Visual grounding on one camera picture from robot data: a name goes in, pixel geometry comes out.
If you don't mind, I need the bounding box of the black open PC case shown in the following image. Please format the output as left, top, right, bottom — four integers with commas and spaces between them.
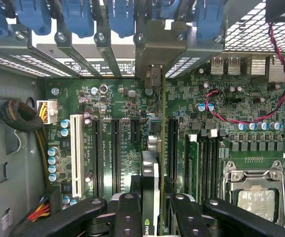
0, 0, 285, 237

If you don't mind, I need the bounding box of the white expansion slot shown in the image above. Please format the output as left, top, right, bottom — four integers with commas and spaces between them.
70, 114, 85, 198

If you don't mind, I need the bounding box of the silver CPU chip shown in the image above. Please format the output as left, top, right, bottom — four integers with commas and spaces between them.
237, 189, 276, 223

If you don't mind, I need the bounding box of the green RAM stick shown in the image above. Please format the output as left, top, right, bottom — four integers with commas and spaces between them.
184, 134, 200, 198

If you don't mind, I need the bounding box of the metal CPU socket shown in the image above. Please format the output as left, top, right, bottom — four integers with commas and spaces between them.
221, 159, 285, 229

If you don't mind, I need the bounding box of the yellow black power cable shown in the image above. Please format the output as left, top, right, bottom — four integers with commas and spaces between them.
0, 99, 59, 185

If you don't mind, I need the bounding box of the black long expansion slot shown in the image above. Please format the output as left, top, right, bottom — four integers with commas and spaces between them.
168, 118, 179, 191
111, 119, 123, 196
92, 119, 104, 198

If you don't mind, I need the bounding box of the metal slot cover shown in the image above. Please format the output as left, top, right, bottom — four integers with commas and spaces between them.
94, 31, 123, 79
54, 31, 104, 79
8, 29, 84, 79

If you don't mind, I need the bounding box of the red orange wire bundle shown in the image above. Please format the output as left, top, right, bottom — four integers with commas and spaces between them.
28, 195, 51, 223

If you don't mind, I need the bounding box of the green motherboard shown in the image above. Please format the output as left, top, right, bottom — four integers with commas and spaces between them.
43, 56, 285, 237

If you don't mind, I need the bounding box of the black RAM slot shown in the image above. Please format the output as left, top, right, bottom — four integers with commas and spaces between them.
207, 128, 219, 202
199, 135, 209, 202

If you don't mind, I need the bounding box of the black short expansion slot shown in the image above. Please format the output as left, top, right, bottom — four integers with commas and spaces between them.
130, 119, 141, 144

